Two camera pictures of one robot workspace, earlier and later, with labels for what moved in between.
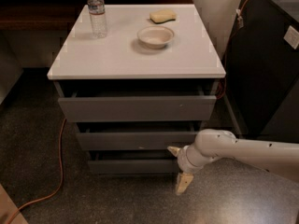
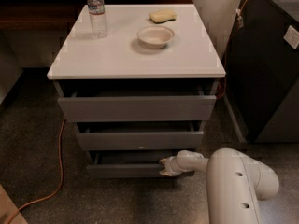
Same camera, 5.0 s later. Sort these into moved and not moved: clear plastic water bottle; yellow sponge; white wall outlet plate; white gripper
Moved: white gripper
Not moved: clear plastic water bottle; yellow sponge; white wall outlet plate
